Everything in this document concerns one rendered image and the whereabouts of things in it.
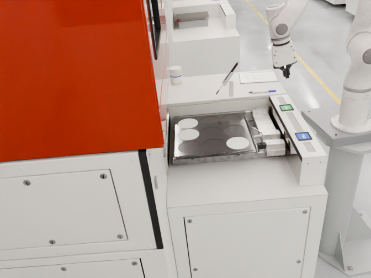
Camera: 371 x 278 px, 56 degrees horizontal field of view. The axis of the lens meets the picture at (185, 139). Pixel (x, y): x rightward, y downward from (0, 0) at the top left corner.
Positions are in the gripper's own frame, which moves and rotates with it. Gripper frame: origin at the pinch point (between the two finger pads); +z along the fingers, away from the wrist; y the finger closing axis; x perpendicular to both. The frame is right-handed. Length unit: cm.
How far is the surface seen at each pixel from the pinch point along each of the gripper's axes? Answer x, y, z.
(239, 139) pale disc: -19.7, -28.9, 15.9
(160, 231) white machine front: -71, -61, 9
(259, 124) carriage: -4.3, -17.2, 20.4
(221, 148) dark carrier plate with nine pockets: -24.9, -37.5, 14.1
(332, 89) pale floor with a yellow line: 207, 89, 133
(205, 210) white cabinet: -51, -49, 23
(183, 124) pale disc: -2, -54, 11
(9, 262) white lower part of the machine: -71, -116, 7
